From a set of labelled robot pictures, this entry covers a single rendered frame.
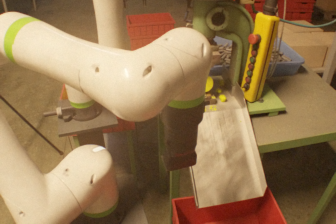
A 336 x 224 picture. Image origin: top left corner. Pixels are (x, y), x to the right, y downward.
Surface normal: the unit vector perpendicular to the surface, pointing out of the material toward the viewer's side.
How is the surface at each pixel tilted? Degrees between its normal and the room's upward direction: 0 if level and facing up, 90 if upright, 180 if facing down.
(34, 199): 48
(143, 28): 90
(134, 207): 0
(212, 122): 30
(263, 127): 0
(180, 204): 90
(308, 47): 90
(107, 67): 39
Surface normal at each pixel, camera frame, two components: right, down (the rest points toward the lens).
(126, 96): -0.11, 0.26
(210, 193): 0.08, -0.44
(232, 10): 0.17, 0.55
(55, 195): 0.38, -0.57
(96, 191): 0.80, 0.29
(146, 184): 0.00, -0.83
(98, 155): 0.23, -0.83
